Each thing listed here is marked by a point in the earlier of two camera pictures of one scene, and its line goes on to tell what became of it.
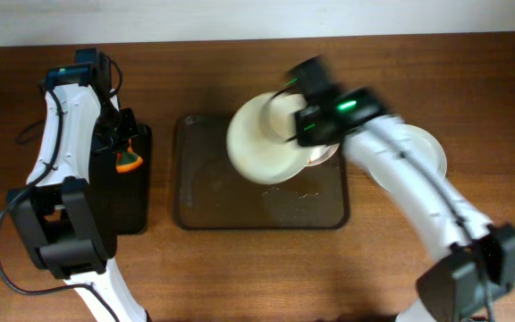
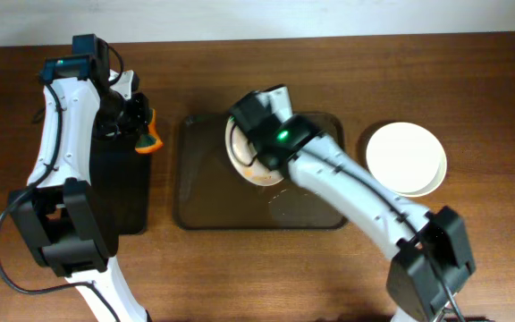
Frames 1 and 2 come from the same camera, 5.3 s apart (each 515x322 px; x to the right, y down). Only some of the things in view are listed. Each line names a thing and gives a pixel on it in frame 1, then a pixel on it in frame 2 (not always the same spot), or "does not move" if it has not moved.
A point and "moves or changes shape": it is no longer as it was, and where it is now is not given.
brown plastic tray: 212,192 does not move
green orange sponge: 128,161 -> 148,143
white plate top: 282,108 moves or changes shape
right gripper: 305,123 -> 246,113
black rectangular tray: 127,195 does not move
